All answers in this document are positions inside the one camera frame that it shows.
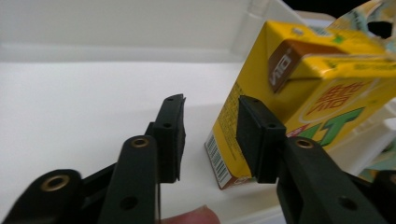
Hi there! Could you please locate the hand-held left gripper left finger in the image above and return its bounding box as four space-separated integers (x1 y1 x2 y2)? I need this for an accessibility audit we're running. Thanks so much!
145 93 187 184

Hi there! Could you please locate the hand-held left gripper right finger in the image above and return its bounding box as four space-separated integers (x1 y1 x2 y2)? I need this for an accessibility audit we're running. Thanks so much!
235 95 288 185

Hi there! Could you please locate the yellow drink carton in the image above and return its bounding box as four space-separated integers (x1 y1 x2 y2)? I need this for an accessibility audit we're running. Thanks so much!
204 20 396 191

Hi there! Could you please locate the white plastic storage bin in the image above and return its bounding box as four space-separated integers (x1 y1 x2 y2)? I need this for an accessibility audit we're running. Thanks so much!
0 0 396 224

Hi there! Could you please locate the lemon print bag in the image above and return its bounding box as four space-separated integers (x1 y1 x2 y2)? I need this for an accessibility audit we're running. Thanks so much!
328 0 396 183

